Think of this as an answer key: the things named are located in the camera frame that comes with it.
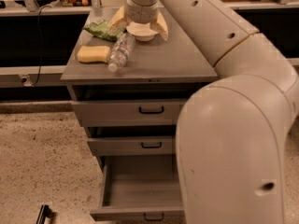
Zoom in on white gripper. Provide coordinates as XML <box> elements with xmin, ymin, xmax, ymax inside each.
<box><xmin>108</xmin><ymin>0</ymin><xmax>168</xmax><ymax>41</ymax></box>

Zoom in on clear plastic water bottle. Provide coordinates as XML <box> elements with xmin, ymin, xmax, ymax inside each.
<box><xmin>108</xmin><ymin>33</ymin><xmax>135</xmax><ymax>72</ymax></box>

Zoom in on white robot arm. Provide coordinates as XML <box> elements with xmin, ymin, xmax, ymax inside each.
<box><xmin>111</xmin><ymin>0</ymin><xmax>299</xmax><ymax>224</ymax></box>

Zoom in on grey drawer cabinet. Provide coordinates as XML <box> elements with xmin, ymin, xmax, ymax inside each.
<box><xmin>60</xmin><ymin>6</ymin><xmax>219</xmax><ymax>170</ymax></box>

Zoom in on grey top drawer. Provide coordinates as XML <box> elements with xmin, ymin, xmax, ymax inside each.
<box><xmin>71</xmin><ymin>83</ymin><xmax>200</xmax><ymax>128</ymax></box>

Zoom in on grey drawer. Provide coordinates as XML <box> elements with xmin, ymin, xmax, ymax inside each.
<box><xmin>88</xmin><ymin>125</ymin><xmax>176</xmax><ymax>156</ymax></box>
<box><xmin>91</xmin><ymin>154</ymin><xmax>184</xmax><ymax>221</ymax></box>
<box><xmin>71</xmin><ymin>83</ymin><xmax>200</xmax><ymax>128</ymax></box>

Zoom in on grey middle drawer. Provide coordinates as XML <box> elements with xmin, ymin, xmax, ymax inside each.
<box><xmin>88</xmin><ymin>125</ymin><xmax>176</xmax><ymax>156</ymax></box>

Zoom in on grey bottom drawer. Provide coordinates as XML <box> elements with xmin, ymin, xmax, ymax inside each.
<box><xmin>91</xmin><ymin>154</ymin><xmax>184</xmax><ymax>221</ymax></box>

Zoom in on white bowl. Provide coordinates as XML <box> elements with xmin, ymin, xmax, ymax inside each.
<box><xmin>126</xmin><ymin>21</ymin><xmax>157</xmax><ymax>42</ymax></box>

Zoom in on green snack bag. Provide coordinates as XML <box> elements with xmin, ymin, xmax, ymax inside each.
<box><xmin>83</xmin><ymin>20</ymin><xmax>125</xmax><ymax>42</ymax></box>

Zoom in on yellow sponge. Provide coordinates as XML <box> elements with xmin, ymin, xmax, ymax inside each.
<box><xmin>77</xmin><ymin>46</ymin><xmax>110</xmax><ymax>63</ymax></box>

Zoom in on black object on floor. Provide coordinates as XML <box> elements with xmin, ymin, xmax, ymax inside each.
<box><xmin>36</xmin><ymin>204</ymin><xmax>53</xmax><ymax>224</ymax></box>

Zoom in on black power cable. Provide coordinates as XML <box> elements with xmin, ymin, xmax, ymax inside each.
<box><xmin>31</xmin><ymin>5</ymin><xmax>53</xmax><ymax>87</ymax></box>

